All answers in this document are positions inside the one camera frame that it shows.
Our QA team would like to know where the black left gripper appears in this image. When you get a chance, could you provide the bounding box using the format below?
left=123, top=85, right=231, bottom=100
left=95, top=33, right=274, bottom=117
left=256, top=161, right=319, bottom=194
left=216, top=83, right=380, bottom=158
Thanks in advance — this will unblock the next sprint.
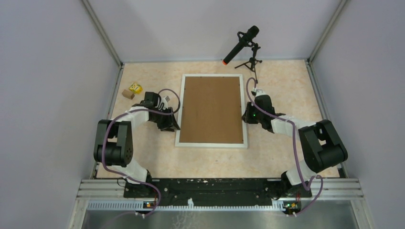
left=150, top=106, right=181, bottom=132

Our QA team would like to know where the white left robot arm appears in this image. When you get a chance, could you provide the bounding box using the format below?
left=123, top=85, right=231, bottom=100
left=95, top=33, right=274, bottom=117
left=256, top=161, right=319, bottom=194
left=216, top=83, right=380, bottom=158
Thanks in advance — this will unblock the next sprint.
left=94, top=92, right=181, bottom=197

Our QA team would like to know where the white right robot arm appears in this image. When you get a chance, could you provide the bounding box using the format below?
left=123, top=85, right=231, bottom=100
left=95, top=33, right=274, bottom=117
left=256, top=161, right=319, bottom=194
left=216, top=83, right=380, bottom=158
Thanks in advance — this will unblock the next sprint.
left=242, top=94, right=348, bottom=197

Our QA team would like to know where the yellow toy cube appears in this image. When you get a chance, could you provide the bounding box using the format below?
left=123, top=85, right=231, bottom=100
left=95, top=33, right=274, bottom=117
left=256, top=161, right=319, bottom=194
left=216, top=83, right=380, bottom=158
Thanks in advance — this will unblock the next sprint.
left=128, top=83, right=143, bottom=94

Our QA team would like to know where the small brown cardboard block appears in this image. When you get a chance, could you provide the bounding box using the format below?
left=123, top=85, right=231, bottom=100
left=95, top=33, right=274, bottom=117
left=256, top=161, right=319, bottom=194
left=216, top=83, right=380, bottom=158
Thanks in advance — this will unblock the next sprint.
left=121, top=90, right=135, bottom=100

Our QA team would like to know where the black mini tripod stand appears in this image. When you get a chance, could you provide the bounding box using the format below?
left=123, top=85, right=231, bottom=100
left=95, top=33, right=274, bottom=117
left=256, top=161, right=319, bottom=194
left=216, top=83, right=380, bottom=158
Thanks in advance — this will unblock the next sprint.
left=235, top=43, right=263, bottom=84

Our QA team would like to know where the black shotgun microphone orange tip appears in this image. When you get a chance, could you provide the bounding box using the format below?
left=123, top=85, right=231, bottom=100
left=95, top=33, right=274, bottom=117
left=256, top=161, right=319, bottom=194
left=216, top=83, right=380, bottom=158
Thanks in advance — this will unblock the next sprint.
left=222, top=25, right=260, bottom=65

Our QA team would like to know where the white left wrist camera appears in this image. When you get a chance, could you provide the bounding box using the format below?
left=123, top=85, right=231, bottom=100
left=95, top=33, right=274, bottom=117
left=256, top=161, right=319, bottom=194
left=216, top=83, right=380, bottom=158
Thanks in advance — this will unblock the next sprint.
left=157, top=96, right=170, bottom=110

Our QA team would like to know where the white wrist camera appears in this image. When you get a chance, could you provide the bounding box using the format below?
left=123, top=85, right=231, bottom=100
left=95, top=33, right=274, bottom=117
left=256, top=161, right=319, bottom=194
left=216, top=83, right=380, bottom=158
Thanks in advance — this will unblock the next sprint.
left=157, top=96, right=170, bottom=110
left=251, top=89, right=266, bottom=97

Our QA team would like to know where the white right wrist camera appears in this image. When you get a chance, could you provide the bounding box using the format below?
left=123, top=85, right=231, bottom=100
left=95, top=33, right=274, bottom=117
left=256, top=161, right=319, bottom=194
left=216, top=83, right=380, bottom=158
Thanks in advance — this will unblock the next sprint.
left=251, top=89, right=266, bottom=97

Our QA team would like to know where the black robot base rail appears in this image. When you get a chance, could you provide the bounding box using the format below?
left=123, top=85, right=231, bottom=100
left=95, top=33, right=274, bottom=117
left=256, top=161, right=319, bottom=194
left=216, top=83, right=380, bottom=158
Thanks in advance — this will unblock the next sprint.
left=123, top=178, right=312, bottom=207

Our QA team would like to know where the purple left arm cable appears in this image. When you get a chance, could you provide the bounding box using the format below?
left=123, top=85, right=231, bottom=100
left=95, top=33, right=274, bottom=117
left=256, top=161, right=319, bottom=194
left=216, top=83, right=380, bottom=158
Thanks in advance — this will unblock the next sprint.
left=101, top=88, right=181, bottom=219

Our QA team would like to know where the white toothed cable channel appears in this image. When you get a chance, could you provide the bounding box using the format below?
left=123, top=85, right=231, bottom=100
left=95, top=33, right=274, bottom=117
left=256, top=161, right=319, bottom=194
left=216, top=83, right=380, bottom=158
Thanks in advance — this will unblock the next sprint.
left=87, top=199, right=285, bottom=211

